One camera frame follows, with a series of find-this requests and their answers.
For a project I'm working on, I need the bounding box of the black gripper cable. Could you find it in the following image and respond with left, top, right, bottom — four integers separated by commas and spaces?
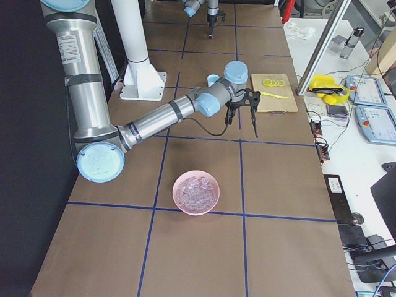
182, 87, 248, 137

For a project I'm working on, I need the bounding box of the teach pendant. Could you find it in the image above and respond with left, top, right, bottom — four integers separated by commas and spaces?
355, 105, 395, 145
345, 75, 388, 107

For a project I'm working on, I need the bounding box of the light blue paper cup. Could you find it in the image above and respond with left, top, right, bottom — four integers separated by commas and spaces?
207, 74, 220, 87

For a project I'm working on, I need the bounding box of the clear water bottle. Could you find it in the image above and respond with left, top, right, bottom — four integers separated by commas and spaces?
339, 27, 365, 59

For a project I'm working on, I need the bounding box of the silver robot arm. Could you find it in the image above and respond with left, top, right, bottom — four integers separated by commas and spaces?
179, 0, 220, 39
40, 1, 260, 183

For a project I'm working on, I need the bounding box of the bamboo cutting board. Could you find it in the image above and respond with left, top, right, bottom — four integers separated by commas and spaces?
251, 74, 298, 114

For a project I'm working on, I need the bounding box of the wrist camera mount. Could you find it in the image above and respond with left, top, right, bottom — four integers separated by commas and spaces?
244, 88, 261, 112

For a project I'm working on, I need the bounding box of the yellow plastic knife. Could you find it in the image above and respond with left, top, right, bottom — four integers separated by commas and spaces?
260, 91, 288, 99

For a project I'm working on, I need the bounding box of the yellow cloth bag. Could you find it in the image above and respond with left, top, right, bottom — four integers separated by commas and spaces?
308, 75, 350, 105

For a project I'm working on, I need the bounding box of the upper teach pendant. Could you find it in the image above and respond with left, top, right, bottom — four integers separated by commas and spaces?
345, 75, 388, 107

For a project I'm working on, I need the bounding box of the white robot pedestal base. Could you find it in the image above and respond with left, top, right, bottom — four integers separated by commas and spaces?
111, 0, 167, 101

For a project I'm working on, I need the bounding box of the pink bowl of ice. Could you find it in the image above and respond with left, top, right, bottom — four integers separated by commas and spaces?
172, 170, 220, 216

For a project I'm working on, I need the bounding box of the aluminium frame post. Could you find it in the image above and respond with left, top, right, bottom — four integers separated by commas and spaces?
296, 0, 351, 96

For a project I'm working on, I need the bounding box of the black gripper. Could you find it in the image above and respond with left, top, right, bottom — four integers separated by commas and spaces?
207, 14, 218, 38
225, 92, 259, 138

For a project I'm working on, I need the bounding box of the lower teach pendant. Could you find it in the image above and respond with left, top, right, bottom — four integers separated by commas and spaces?
355, 105, 395, 145

